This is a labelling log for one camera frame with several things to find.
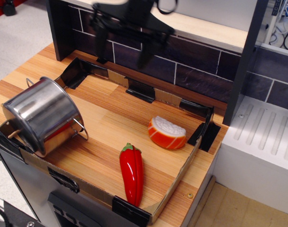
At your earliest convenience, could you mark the dark grey vertical post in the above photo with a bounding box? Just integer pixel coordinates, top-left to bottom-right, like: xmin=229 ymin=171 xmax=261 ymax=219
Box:
xmin=223 ymin=0 xmax=268 ymax=126

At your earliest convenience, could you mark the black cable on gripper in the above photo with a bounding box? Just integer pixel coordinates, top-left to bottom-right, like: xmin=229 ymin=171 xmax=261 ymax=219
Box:
xmin=155 ymin=0 xmax=179 ymax=15

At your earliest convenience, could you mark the red toy chili pepper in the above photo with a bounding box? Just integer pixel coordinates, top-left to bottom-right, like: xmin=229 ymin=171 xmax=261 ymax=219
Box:
xmin=119 ymin=143 xmax=144 ymax=207

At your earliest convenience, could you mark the black wheel on floor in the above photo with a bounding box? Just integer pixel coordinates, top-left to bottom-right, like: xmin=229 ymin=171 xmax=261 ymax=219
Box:
xmin=0 ymin=0 xmax=16 ymax=16

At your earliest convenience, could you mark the cardboard fence with black tape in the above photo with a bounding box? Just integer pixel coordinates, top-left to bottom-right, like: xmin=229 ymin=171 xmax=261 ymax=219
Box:
xmin=0 ymin=55 xmax=225 ymax=227

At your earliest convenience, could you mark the toy salmon sushi piece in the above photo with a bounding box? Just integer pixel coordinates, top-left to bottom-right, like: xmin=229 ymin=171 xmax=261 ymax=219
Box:
xmin=148 ymin=116 xmax=186 ymax=149

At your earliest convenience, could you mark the shiny metal pot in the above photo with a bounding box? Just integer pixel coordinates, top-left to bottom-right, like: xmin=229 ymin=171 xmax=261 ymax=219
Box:
xmin=2 ymin=77 xmax=89 ymax=157

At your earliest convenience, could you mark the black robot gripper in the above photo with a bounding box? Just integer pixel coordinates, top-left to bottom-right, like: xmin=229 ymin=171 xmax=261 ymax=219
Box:
xmin=91 ymin=0 xmax=175 ymax=69

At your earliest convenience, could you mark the white sink drainboard unit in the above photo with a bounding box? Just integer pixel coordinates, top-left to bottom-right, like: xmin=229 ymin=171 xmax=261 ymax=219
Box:
xmin=213 ymin=96 xmax=288 ymax=214

